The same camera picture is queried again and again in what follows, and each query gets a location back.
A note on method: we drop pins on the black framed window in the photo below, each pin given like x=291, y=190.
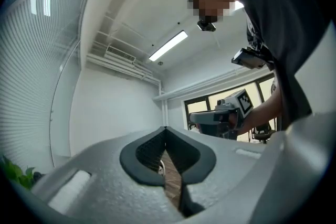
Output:
x=198, y=106

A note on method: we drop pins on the long ceiling light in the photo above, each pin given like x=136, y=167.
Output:
x=168, y=46

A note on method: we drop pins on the white ceiling pipes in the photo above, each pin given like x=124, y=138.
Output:
x=118, y=65

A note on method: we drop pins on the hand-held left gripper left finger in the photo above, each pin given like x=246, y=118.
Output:
x=99, y=178

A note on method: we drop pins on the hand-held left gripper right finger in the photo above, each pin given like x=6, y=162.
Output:
x=231, y=178

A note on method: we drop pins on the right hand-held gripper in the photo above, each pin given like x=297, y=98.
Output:
x=244, y=105

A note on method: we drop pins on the small black camera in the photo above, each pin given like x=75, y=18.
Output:
x=206, y=26

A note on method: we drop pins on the black flat device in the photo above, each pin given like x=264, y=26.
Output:
x=248, y=58

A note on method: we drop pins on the person's right forearm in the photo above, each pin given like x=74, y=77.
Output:
x=262, y=110

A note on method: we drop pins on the black office chair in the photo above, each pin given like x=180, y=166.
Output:
x=262, y=131

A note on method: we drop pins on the green potted plant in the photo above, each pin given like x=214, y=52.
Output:
x=13, y=170

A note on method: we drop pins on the white air conditioner vent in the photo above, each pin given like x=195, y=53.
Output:
x=120, y=54

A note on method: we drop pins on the white slatted blinds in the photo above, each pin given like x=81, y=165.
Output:
x=26, y=73

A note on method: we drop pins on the person's right hand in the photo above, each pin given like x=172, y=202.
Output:
x=233, y=120

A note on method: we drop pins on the black t-shirt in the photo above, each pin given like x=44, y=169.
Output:
x=275, y=8

